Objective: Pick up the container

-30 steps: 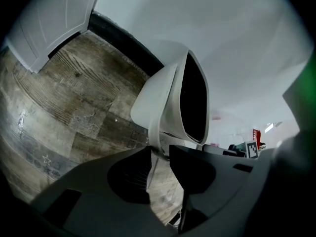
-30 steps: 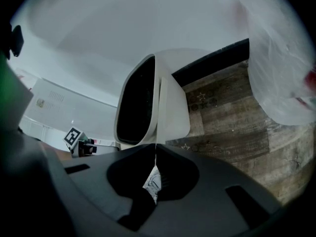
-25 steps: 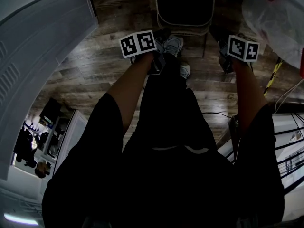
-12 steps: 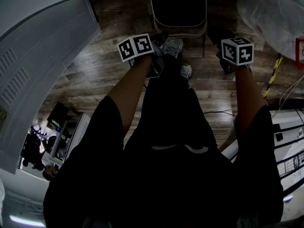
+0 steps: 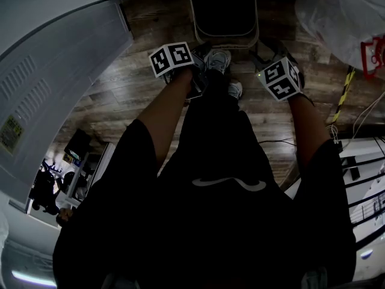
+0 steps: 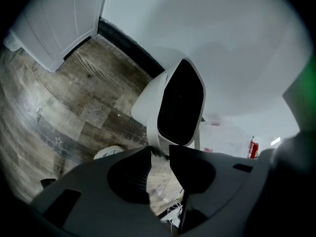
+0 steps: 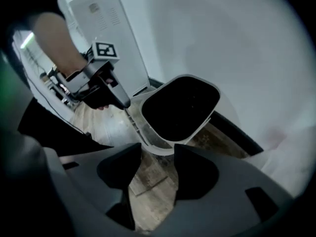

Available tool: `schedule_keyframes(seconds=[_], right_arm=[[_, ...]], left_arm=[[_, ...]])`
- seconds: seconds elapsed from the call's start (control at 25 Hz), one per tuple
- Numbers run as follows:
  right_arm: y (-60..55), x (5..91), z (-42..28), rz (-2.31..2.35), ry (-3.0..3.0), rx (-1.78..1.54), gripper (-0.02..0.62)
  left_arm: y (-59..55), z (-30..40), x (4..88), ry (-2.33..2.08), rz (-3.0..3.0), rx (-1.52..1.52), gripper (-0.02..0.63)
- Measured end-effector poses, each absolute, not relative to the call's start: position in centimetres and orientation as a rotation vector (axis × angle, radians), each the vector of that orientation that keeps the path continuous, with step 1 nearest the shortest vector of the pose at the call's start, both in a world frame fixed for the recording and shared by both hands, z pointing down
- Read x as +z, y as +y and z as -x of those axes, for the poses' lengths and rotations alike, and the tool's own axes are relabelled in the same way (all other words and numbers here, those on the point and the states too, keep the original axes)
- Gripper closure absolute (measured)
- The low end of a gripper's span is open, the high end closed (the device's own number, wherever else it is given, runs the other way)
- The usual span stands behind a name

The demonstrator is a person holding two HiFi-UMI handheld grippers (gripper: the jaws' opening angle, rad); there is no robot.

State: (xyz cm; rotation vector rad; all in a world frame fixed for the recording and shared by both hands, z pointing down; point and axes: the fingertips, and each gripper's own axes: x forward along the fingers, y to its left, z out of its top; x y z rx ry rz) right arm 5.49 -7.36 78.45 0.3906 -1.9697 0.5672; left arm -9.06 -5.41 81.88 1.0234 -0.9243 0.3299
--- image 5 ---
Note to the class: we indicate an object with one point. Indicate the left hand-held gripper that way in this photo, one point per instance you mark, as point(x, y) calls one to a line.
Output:
point(171, 59)

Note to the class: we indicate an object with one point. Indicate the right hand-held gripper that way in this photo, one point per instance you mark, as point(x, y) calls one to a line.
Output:
point(279, 80)

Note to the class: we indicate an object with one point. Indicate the beige plastic container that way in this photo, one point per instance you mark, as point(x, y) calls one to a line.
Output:
point(225, 8)

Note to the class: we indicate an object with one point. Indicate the person's left forearm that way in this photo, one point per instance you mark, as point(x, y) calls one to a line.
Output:
point(168, 113)

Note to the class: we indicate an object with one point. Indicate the person's right forearm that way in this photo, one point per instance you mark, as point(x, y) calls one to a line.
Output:
point(306, 125)

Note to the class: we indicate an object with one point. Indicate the person's white sneaker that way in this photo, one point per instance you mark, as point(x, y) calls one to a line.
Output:
point(219, 60)
point(235, 89)

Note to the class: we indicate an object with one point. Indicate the yellow black striped tape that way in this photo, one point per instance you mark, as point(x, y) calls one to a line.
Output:
point(344, 95)

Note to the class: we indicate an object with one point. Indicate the person's black trousers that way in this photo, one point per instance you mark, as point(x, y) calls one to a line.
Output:
point(216, 119)

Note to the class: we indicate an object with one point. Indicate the translucent white plastic bag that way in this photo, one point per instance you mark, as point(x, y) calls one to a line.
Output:
point(337, 26)

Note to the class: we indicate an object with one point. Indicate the large white appliance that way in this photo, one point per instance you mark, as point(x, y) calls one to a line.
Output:
point(57, 80)

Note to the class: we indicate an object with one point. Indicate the black monitor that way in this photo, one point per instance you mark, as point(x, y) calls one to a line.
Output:
point(78, 141)

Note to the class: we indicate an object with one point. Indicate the white shelf with black rails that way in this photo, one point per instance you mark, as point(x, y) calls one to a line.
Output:
point(365, 173)

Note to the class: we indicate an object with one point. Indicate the person's black shirt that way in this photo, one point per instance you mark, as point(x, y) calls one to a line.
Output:
point(198, 221)

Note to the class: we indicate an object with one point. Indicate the yellow appliance label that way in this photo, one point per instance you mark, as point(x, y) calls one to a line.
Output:
point(11, 134)

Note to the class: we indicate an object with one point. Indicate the red plastic frame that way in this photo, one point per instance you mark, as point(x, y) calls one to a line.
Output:
point(368, 56)

